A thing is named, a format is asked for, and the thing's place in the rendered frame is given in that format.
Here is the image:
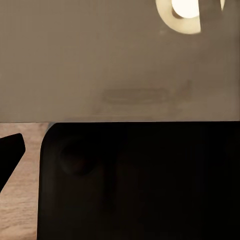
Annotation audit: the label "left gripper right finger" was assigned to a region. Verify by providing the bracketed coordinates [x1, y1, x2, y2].
[224, 132, 240, 172]

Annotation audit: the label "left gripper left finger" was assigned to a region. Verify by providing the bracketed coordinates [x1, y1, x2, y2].
[0, 133, 26, 192]

